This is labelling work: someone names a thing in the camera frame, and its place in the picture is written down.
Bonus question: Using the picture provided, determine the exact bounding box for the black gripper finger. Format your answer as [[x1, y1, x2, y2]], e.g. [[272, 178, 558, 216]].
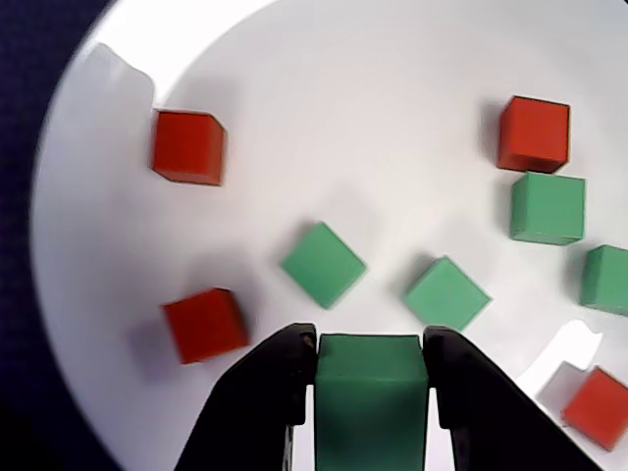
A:
[[422, 325, 605, 471], [174, 322, 319, 471]]

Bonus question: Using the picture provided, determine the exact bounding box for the green cube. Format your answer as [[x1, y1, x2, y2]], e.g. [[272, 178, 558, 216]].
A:
[[278, 221, 368, 310], [312, 333, 427, 471], [508, 171, 588, 245], [578, 243, 628, 318], [404, 254, 493, 333]]

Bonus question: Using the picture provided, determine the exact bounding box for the white round plate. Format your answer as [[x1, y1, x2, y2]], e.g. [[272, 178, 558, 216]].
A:
[[27, 0, 628, 471]]

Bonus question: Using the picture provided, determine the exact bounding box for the red cube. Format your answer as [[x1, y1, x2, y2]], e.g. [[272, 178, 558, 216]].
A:
[[161, 288, 250, 365], [149, 108, 226, 186], [560, 365, 628, 451], [496, 95, 572, 174]]

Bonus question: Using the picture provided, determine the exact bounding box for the blue woven mat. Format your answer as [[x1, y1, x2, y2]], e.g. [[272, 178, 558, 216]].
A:
[[0, 0, 124, 471]]

